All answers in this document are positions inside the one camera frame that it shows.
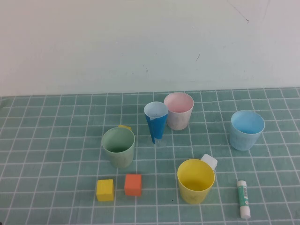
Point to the light blue plastic cup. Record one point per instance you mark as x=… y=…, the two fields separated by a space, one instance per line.
x=243 y=141

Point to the white cube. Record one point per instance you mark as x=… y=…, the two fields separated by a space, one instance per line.
x=210 y=160

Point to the teal grid table mat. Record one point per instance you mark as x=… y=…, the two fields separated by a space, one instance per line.
x=47 y=140

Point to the pale green plastic cup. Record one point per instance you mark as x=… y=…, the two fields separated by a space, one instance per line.
x=119 y=159

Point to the green and white glue stick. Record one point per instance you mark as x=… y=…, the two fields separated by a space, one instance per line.
x=243 y=199

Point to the yellow plastic cup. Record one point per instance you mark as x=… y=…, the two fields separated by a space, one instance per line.
x=193 y=195

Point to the orange cube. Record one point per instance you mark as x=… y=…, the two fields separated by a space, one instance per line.
x=132 y=186

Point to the yellow cube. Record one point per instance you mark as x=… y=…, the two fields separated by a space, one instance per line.
x=125 y=127
x=105 y=191

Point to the pink plastic cup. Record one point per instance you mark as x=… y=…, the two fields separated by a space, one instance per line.
x=178 y=122

